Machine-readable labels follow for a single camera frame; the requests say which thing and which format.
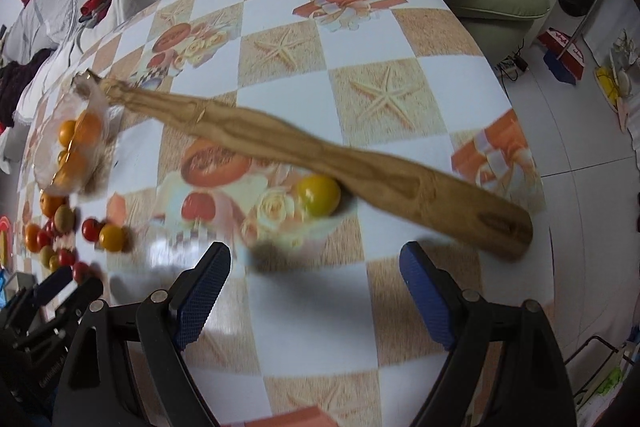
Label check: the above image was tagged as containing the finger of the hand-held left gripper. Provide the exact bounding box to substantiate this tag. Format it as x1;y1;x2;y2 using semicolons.
51;277;105;329
32;264;75;309

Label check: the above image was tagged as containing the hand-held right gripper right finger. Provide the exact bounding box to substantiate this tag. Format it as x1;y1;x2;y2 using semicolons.
400;241;572;427

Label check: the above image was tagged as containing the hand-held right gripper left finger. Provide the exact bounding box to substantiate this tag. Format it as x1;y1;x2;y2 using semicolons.
52;242;232;427

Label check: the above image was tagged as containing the yellow-green cherry tomato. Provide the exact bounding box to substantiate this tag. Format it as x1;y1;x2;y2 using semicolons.
297;175;342;216

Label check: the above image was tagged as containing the wooden spatula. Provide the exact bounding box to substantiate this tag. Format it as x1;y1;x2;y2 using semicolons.
74;71;533;262

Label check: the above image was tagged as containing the cluster of cherry tomatoes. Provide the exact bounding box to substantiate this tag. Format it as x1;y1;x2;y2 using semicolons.
22;189;128;285

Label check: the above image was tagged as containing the clear plastic bag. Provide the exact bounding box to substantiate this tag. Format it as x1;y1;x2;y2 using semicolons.
32;74;121;198

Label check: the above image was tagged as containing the green item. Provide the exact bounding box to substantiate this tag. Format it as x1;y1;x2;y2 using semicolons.
594;366;624;399

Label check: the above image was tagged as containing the dark maroon clothing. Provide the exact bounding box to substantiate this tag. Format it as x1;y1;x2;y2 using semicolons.
0;48;57;128

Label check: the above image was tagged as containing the red dustpan with broom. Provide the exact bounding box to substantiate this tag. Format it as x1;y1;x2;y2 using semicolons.
536;0;603;84

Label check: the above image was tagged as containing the yellow item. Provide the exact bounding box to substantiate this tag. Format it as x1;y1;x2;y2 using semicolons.
594;65;627;102

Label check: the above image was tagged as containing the red cloth item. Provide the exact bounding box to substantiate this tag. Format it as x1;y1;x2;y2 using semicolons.
81;0;119;26

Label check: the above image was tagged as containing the white flower ornament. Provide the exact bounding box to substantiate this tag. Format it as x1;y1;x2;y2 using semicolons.
611;28;640;68

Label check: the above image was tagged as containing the black metal frame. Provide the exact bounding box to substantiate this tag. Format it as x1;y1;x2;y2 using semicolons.
569;333;632;402

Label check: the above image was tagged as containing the power strip with cables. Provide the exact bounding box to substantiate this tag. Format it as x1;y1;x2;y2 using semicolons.
494;42;532;82

